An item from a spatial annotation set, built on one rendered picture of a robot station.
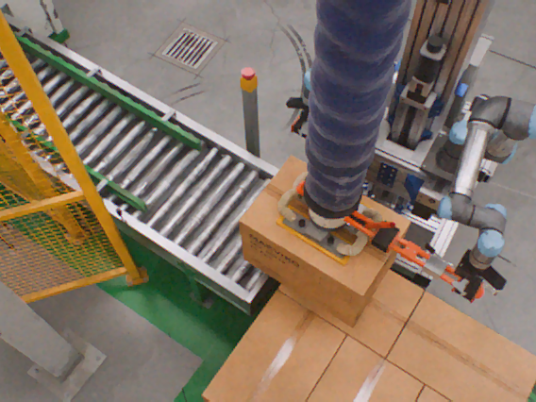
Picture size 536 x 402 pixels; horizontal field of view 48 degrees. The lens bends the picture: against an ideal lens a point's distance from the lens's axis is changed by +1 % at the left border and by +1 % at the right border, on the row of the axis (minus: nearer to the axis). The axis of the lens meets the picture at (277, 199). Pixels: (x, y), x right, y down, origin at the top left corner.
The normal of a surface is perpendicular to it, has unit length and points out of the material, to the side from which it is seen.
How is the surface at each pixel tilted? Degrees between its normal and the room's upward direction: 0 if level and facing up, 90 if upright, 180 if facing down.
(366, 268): 1
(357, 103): 80
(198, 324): 0
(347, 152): 74
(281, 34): 0
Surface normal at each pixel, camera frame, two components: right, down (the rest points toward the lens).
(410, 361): 0.00, -0.49
